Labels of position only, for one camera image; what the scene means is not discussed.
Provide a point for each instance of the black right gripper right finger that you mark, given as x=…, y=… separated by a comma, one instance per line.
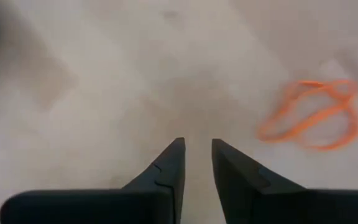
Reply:
x=275, y=208

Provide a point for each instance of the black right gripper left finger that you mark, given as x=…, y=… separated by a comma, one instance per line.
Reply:
x=120, y=208

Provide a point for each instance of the orange rubber band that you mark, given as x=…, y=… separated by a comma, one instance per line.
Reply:
x=309, y=119

